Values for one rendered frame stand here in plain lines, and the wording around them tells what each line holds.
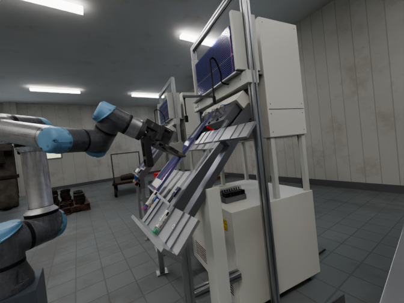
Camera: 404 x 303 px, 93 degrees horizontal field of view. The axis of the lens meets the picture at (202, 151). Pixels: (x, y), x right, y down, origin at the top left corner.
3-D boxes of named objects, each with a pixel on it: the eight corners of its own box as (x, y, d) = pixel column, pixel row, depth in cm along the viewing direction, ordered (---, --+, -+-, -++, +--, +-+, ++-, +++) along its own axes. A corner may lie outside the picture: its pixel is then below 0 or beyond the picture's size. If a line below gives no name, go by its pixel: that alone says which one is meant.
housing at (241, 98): (251, 116, 112) (235, 99, 108) (213, 128, 156) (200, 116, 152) (258, 107, 114) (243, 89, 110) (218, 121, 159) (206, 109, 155)
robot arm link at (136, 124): (125, 133, 65) (121, 134, 72) (138, 139, 67) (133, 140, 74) (134, 113, 67) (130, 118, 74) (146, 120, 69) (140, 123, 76)
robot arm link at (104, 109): (92, 116, 68) (103, 96, 66) (122, 131, 74) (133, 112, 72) (88, 124, 62) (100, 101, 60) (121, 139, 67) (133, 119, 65)
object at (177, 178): (177, 208, 92) (172, 205, 91) (153, 188, 152) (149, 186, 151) (199, 177, 97) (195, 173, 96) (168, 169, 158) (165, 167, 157)
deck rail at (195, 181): (180, 215, 91) (171, 207, 89) (179, 214, 92) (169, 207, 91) (256, 110, 111) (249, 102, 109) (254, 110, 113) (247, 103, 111)
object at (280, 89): (287, 300, 116) (258, 15, 113) (226, 249, 180) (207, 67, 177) (351, 262, 144) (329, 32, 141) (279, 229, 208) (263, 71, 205)
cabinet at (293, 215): (243, 326, 103) (230, 213, 102) (194, 261, 167) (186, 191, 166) (321, 280, 130) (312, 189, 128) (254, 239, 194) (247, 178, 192)
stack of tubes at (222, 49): (234, 72, 109) (229, 24, 109) (198, 97, 156) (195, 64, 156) (251, 73, 114) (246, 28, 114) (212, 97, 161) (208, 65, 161)
